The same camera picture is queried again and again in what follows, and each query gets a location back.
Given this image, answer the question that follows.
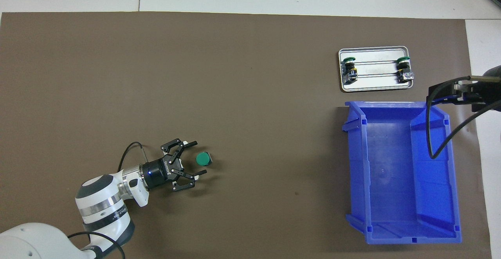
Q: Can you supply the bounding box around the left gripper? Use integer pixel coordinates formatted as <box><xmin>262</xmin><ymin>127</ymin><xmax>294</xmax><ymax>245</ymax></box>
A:
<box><xmin>141</xmin><ymin>138</ymin><xmax>208</xmax><ymax>192</ymax></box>

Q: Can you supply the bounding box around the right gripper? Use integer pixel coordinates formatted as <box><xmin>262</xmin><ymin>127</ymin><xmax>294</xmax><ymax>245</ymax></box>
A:
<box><xmin>463</xmin><ymin>65</ymin><xmax>501</xmax><ymax>113</ymax></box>

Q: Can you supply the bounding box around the green push button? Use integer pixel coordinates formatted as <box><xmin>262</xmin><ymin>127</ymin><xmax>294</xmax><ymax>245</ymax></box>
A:
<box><xmin>395</xmin><ymin>56</ymin><xmax>415</xmax><ymax>84</ymax></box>
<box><xmin>195</xmin><ymin>151</ymin><xmax>213</xmax><ymax>167</ymax></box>
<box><xmin>341</xmin><ymin>56</ymin><xmax>359</xmax><ymax>85</ymax></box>

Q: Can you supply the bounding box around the silver metal tray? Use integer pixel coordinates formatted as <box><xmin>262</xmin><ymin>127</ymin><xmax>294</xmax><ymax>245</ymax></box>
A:
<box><xmin>338</xmin><ymin>46</ymin><xmax>414</xmax><ymax>93</ymax></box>

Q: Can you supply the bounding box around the blue plastic bin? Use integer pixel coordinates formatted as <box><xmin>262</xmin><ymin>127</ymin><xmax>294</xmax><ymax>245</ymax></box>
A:
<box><xmin>341</xmin><ymin>101</ymin><xmax>463</xmax><ymax>245</ymax></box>

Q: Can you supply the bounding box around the black cable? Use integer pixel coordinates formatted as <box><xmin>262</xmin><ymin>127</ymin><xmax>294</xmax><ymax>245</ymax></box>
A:
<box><xmin>67</xmin><ymin>232</ymin><xmax>126</xmax><ymax>259</ymax></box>
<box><xmin>117</xmin><ymin>141</ymin><xmax>149</xmax><ymax>172</ymax></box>
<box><xmin>425</xmin><ymin>76</ymin><xmax>501</xmax><ymax>160</ymax></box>

